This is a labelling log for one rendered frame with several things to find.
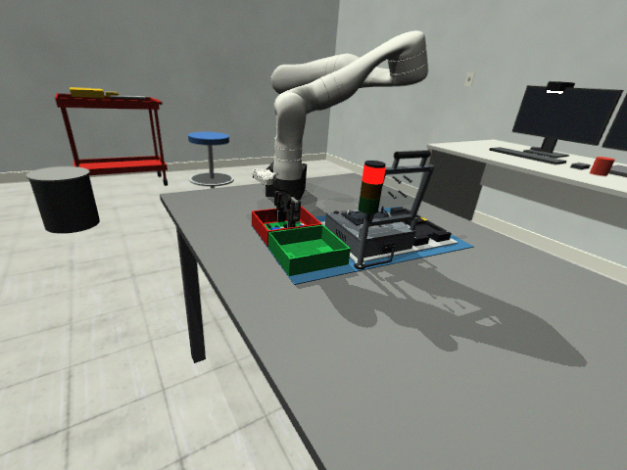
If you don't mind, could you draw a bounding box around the red bin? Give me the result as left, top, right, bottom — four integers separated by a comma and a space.
252, 206, 322, 246

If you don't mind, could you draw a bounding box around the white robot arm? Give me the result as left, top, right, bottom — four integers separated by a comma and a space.
253, 31, 428, 185

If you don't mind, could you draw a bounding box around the green circuit board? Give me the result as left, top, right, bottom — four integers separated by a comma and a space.
265, 221, 305, 230

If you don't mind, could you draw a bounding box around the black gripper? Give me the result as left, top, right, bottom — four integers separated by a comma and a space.
273, 177, 302, 228

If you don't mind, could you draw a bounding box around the green bin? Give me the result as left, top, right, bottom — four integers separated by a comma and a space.
268, 225, 351, 276

